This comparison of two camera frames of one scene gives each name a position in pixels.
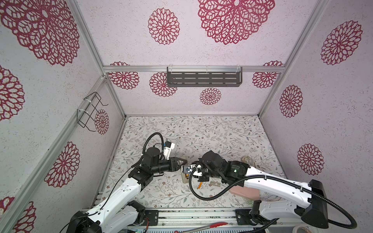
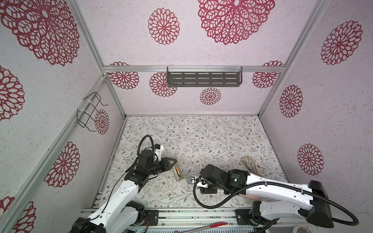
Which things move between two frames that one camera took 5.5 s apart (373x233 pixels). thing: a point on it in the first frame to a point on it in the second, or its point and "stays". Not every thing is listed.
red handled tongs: (206, 227) stays
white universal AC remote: (185, 177) to (177, 173)
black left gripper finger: (178, 162) to (169, 165)
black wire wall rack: (84, 115) stays
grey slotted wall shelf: (184, 76) stays
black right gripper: (202, 178) to (206, 190)
